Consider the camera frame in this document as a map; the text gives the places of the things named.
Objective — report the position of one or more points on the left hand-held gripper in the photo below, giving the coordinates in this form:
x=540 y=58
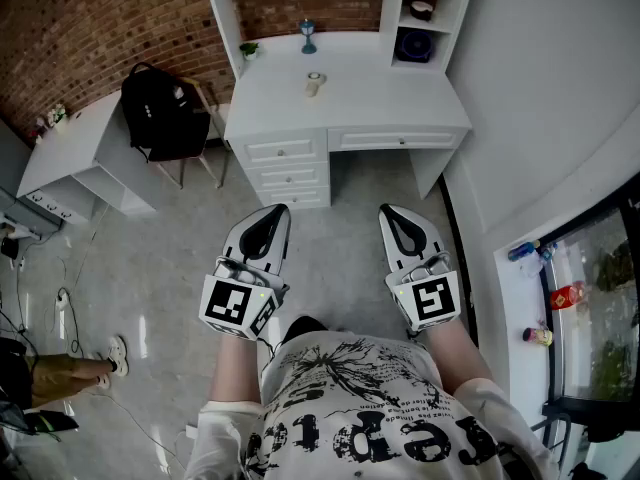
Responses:
x=235 y=304

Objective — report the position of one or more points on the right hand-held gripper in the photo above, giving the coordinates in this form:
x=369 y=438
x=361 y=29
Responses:
x=432 y=298

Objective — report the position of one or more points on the white tape roll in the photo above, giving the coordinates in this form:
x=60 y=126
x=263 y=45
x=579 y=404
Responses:
x=313 y=88

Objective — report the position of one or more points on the person's right forearm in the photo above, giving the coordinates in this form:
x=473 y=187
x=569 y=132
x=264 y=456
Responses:
x=460 y=358

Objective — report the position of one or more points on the person's left forearm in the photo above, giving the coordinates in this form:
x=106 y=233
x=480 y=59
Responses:
x=232 y=368

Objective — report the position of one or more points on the white desk with hutch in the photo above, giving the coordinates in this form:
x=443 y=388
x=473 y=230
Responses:
x=375 y=103

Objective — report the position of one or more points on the black shorts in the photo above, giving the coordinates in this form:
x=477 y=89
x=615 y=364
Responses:
x=305 y=327

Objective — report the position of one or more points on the white crumpled bag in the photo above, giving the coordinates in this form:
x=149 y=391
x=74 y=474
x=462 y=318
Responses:
x=531 y=267

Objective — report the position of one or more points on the wooden chair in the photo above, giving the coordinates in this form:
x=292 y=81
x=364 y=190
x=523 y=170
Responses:
x=219 y=118

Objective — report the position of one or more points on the clear bottle with blue cap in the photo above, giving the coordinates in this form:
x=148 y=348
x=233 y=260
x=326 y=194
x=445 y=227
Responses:
x=548 y=251

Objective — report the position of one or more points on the black backpack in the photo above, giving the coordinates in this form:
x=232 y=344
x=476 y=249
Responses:
x=160 y=113

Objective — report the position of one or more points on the pink and yellow bottle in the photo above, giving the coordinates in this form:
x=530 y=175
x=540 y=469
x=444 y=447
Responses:
x=537 y=335

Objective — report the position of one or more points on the red bottle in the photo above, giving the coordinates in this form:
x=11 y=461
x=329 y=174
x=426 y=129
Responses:
x=566 y=297

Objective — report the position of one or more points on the white printed t-shirt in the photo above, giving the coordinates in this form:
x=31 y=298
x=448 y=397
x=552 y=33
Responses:
x=360 y=418

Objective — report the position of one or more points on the small green potted plant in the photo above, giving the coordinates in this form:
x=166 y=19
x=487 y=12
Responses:
x=249 y=49

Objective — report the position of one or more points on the white power strip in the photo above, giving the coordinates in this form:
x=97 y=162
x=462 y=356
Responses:
x=62 y=300

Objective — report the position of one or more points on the blue lantern lamp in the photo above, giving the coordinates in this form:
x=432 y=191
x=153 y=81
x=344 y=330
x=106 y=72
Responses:
x=307 y=30

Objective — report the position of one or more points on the brown mug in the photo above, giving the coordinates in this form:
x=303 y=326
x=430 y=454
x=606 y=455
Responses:
x=421 y=12

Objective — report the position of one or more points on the grey cabinet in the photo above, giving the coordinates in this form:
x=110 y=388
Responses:
x=25 y=215

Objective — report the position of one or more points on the small red object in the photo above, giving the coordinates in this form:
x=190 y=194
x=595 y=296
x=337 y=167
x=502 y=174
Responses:
x=38 y=132

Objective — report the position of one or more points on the black office chair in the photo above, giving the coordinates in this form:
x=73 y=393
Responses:
x=50 y=422

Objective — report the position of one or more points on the black window frame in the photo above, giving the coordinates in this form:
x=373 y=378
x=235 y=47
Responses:
x=552 y=348

